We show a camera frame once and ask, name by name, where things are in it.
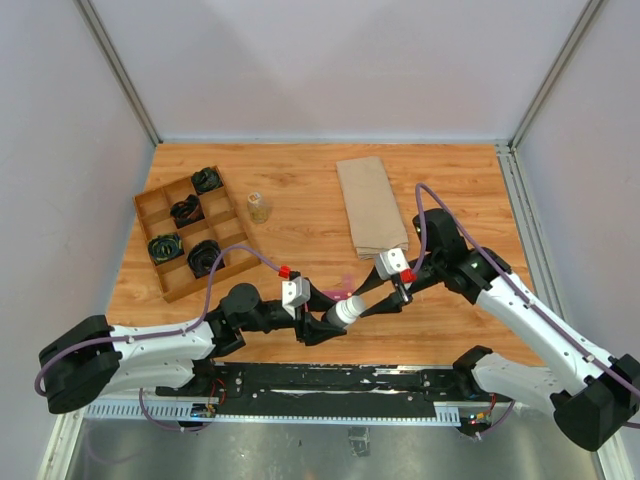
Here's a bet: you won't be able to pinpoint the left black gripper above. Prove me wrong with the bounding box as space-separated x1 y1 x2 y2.
241 283 348 345

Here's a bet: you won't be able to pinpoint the white capped pill bottle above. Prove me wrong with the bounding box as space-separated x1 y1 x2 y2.
324 295 366 329

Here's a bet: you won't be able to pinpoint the pink weekly pill organizer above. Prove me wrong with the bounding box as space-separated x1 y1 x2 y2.
322 274 356 301

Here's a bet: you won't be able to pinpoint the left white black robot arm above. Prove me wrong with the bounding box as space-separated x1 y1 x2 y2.
35 277 365 414

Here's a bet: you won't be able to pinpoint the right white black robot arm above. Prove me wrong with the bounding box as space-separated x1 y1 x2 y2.
355 208 639 451

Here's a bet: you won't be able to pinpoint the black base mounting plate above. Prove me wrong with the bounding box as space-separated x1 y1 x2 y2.
154 362 491 406

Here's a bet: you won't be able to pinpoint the clear bottle yellow capsules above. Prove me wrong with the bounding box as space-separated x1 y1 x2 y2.
247 191 271 224

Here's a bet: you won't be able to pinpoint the wooden compartment tray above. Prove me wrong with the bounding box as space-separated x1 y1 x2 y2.
133 166 252 303

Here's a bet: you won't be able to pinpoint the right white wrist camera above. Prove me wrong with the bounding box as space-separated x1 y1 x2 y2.
375 248 417 284

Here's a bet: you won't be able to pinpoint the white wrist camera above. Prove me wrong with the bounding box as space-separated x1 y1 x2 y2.
278 266 311 316
375 248 417 284

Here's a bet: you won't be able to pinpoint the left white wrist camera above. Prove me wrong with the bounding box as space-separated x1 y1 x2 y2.
278 266 311 316

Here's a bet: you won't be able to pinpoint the black coiled cable bottom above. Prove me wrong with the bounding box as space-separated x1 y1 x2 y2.
186 239 224 277

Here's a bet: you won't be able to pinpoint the black coiled cable middle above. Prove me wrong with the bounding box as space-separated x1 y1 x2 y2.
169 194 205 226

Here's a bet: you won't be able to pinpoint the black green coiled cable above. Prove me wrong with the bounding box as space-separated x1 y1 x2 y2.
147 232 183 266

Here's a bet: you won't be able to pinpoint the grey slotted cable duct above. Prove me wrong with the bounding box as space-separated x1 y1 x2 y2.
84 395 461 427

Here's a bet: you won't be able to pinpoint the black coiled cable top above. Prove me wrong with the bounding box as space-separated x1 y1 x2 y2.
192 168 224 195

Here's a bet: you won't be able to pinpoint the right aluminium frame post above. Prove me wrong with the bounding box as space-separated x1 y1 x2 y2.
508 0 608 151

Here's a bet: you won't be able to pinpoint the aluminium frame post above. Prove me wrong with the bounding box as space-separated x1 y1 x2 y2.
73 0 163 147
508 0 608 151

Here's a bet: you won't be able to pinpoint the left aluminium frame post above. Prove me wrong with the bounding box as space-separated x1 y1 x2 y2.
73 0 163 147

